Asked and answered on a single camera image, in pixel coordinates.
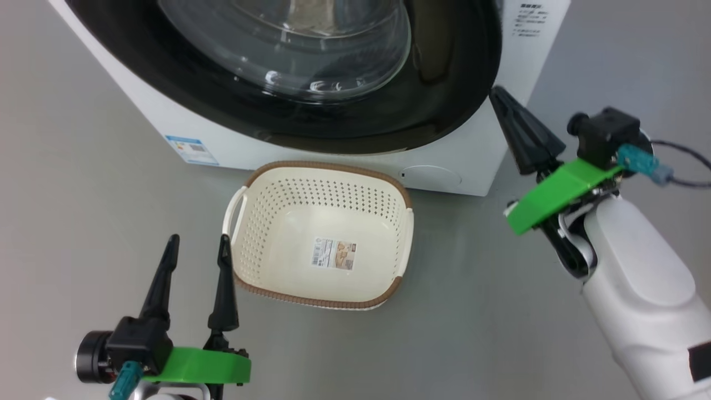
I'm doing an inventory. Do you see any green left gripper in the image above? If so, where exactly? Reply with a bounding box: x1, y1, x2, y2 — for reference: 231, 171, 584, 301
76, 234, 252, 386

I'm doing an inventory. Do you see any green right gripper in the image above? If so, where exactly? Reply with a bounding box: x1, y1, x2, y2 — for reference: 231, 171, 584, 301
489, 85, 623, 236

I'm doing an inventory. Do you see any black round washing machine door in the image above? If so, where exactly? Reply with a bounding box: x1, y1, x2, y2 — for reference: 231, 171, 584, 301
64, 0, 504, 156

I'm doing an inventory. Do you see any white washing machine body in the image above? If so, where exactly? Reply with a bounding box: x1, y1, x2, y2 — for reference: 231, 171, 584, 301
47, 0, 572, 198

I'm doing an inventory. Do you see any cream basket with brown rim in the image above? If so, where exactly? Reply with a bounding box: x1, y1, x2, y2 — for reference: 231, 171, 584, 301
222, 161, 415, 311

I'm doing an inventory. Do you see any basket product label sticker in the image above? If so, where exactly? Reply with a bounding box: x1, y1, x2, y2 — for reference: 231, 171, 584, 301
311, 237, 358, 272

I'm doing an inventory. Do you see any round white filter cover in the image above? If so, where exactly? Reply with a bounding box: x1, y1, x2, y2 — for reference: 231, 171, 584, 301
400, 164, 462, 191

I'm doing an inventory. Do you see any blue energy label sticker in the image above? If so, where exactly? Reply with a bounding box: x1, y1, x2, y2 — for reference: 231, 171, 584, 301
164, 134, 219, 166

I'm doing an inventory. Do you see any teal left cable connector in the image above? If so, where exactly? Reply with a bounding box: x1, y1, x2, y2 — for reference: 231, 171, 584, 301
108, 361, 144, 400

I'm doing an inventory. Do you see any teal cable connector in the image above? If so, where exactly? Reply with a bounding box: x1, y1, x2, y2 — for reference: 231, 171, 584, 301
108, 361, 144, 400
617, 144, 674, 187

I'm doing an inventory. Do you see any teal right cable connector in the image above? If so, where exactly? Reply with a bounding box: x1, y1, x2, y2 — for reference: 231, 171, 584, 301
617, 144, 674, 187

